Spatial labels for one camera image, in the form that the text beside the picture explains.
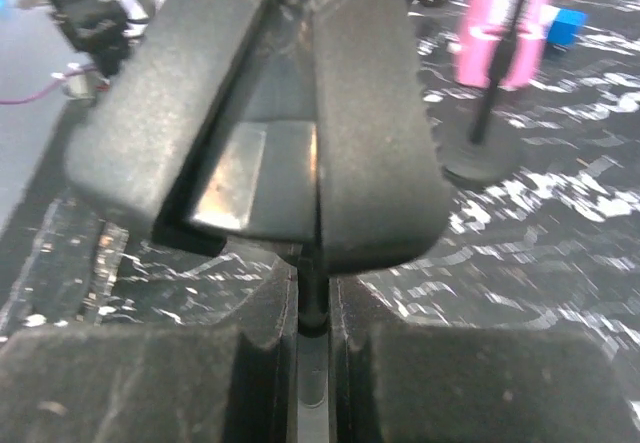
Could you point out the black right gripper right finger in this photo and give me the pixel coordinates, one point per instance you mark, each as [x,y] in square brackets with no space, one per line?
[391,380]

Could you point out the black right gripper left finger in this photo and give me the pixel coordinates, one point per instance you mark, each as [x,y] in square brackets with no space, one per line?
[230,381]

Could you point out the black round-base stand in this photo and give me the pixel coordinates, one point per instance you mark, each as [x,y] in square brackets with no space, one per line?
[295,124]
[481,151]

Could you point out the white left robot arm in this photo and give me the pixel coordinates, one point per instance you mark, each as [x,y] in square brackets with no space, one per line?
[99,29]

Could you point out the pink metronome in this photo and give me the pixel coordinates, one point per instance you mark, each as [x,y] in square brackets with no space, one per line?
[480,30]

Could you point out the blue cube block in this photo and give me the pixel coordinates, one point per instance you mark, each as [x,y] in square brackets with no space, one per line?
[562,25]

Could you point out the black front mounting rail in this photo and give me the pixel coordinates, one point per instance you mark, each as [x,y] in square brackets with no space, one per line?
[59,259]

